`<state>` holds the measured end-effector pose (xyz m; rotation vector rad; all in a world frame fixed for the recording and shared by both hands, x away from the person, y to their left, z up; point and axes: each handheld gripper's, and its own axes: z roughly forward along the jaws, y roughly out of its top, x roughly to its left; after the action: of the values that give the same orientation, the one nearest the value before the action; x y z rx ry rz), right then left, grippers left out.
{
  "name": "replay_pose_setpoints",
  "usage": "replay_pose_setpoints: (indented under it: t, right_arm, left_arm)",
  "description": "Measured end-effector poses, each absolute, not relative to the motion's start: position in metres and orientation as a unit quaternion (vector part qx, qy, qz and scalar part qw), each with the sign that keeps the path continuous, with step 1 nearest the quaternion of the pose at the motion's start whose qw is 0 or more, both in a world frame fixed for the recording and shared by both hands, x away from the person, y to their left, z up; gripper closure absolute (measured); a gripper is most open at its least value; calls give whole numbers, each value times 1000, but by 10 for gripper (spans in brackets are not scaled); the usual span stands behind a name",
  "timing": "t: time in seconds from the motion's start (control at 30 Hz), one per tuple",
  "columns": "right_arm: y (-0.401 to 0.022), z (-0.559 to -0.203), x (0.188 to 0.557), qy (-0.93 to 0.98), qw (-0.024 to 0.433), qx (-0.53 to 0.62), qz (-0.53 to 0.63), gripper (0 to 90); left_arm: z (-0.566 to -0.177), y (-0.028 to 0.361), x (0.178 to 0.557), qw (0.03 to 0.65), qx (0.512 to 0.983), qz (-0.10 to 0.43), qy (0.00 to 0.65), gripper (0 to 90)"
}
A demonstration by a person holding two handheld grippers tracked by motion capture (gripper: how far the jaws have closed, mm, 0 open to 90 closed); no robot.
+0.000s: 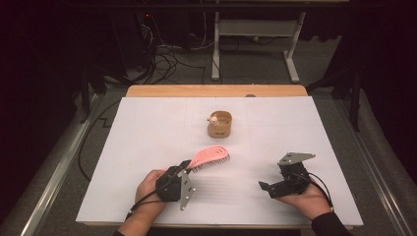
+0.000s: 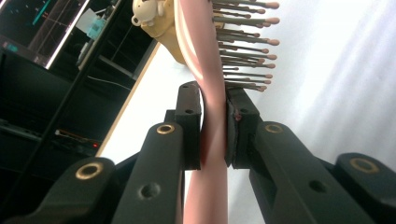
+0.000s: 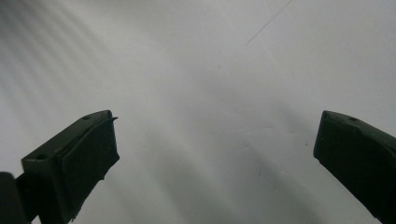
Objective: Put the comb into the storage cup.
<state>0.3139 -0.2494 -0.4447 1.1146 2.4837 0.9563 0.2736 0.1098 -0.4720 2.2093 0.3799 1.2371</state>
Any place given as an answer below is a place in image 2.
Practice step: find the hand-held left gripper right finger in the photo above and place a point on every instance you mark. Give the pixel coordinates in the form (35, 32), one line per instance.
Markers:
(244, 124)

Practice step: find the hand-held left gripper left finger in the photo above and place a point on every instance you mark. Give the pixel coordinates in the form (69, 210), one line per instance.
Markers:
(190, 130)

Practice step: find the pink hairbrush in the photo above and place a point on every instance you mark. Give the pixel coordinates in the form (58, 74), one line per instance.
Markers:
(202, 40)

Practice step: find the yellow holder with bear figure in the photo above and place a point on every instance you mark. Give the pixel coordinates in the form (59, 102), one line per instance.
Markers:
(165, 31)

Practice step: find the black device with red light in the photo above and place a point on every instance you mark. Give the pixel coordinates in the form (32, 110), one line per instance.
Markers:
(77, 141)

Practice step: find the black shelf rack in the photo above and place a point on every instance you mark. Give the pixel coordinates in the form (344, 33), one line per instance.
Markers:
(77, 93)

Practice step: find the teal and white device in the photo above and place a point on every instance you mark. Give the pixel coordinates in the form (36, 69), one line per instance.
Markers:
(96, 28)

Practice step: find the computer monitor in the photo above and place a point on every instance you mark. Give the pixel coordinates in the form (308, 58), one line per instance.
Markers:
(34, 28)

